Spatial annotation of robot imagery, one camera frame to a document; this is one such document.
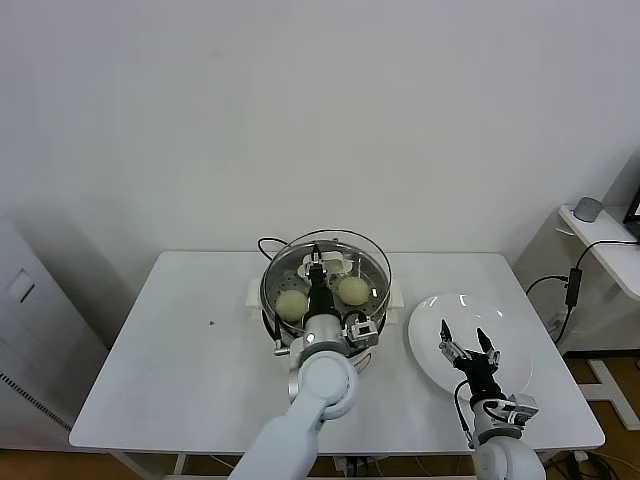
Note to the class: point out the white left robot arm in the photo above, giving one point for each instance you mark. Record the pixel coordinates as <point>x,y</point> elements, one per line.
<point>320,385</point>

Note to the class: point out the black framed monitor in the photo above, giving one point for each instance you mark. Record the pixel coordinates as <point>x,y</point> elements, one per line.
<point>635,207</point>

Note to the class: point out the white steamed baozi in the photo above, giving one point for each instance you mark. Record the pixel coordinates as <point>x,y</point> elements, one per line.
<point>291,306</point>
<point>354,290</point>

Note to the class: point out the white grey cabinet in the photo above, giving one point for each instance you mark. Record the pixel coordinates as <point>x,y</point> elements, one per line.
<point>30,325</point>

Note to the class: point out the stainless steel steamer basket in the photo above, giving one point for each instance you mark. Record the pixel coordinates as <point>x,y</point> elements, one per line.
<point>380,300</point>

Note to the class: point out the white side desk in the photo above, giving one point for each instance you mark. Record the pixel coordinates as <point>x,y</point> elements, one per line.
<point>607,260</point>

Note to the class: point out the white table frame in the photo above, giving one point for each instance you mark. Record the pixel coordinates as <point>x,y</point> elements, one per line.
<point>477,465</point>

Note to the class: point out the white round plate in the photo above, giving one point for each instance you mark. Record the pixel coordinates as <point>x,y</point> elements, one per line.
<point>425,340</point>

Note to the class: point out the white floor stand base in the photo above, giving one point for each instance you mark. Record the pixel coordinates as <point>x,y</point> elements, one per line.
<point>607,385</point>

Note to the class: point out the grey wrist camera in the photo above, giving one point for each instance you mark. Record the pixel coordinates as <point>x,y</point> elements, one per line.
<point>522,407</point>
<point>364,332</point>

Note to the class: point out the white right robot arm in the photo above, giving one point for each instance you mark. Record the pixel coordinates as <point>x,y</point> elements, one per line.
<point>500,450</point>

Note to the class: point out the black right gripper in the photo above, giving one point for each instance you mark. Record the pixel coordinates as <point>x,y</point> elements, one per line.
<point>477,375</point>

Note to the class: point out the round glass pot lid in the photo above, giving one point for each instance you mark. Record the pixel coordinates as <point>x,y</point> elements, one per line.
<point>372,255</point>

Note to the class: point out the grey round speaker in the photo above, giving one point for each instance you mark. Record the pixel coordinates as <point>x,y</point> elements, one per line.
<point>587,210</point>

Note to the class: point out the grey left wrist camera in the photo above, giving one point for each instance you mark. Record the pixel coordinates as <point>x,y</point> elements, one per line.
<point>364,332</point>

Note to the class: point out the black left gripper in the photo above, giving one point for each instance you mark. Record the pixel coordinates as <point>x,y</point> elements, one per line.
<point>319,295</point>

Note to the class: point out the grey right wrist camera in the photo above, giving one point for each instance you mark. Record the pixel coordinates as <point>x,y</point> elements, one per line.
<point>522,407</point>

